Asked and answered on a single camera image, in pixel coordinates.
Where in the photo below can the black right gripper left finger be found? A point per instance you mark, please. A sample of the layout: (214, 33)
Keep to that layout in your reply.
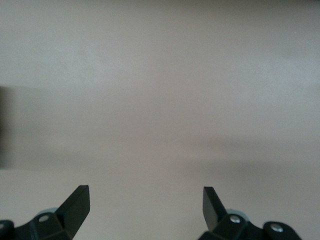
(72, 212)

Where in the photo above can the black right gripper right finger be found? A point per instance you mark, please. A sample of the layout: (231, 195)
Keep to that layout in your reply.
(212, 212)

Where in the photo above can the black rectangular plastic box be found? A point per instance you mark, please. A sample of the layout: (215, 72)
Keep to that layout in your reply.
(3, 125)

